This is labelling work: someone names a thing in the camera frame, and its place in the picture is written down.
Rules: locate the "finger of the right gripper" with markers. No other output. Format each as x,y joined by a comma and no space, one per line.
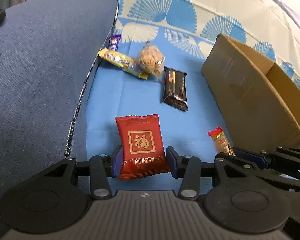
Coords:
250,164
263,159

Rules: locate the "yellow snack bar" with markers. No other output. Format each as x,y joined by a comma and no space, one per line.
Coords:
123,62

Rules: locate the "red square fortune packet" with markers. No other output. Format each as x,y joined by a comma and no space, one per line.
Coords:
143,150

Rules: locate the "cardboard box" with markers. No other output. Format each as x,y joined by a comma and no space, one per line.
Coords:
259,103

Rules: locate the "small red-topped nut bar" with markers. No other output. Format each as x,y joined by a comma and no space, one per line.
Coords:
222,145

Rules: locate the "black chocolate bar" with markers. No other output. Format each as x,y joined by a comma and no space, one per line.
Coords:
174,93

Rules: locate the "clear bag of cookies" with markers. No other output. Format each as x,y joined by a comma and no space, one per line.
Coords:
151,60

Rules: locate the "blue patterned sofa cover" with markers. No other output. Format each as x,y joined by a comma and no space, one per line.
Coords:
185,32

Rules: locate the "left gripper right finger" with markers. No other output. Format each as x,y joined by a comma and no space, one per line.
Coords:
188,168

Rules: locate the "purple candy bar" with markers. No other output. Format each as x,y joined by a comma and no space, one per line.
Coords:
113,42

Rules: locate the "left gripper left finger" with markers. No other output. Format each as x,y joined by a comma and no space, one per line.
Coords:
102,167

